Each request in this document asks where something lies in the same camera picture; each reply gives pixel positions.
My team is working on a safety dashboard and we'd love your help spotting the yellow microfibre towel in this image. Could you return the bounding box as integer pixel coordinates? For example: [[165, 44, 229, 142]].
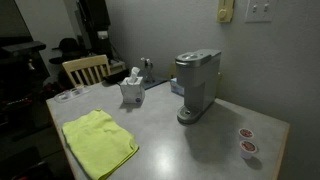
[[61, 109, 140, 180]]

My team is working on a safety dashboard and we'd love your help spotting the blue cardboard box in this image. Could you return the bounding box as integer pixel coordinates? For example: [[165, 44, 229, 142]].
[[169, 77, 185, 98]]

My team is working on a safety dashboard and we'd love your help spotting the white tissue box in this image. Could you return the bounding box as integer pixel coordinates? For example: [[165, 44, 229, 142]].
[[119, 66, 146, 105]]

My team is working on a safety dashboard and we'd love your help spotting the grey pod coffee maker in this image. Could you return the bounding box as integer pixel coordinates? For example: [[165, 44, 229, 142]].
[[174, 48, 222, 125]]

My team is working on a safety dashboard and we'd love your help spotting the black flat tray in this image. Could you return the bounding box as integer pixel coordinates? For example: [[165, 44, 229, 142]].
[[103, 68, 131, 84]]

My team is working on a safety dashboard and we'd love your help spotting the light wooden chair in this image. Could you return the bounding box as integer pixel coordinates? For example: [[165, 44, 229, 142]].
[[61, 54, 112, 88]]

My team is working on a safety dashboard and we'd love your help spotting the black upright panel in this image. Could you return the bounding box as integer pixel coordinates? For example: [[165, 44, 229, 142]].
[[77, 0, 114, 61]]

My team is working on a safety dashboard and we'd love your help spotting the white coffee pod red lid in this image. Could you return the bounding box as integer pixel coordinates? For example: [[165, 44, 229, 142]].
[[239, 139, 258, 160], [238, 127, 255, 141]]

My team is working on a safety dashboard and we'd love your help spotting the black hat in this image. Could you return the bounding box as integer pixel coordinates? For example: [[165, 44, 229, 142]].
[[49, 37, 88, 65]]

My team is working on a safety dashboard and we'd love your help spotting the black shelf board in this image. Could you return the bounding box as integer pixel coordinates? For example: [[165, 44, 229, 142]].
[[0, 40, 47, 58]]

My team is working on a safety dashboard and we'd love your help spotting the metal wire stand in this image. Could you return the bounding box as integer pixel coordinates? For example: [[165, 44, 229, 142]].
[[140, 56, 156, 84]]

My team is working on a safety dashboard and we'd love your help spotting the yellow wall thermostat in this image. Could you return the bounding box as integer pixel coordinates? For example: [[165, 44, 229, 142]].
[[216, 0, 235, 24]]

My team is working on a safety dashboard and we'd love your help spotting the white light switch plate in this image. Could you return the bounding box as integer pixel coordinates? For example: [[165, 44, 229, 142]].
[[244, 0, 278, 24]]

